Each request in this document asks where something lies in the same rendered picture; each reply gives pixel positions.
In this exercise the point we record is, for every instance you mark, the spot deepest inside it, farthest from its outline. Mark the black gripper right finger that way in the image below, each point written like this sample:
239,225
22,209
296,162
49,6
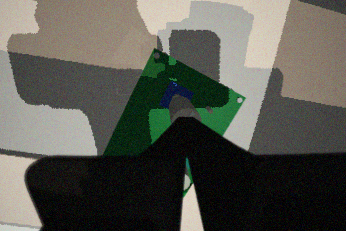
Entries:
232,185

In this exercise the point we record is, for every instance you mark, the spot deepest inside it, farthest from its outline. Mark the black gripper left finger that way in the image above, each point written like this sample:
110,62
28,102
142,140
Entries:
147,186

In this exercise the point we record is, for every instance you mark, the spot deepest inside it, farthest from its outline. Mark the green circuit board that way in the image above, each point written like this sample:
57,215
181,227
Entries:
168,89

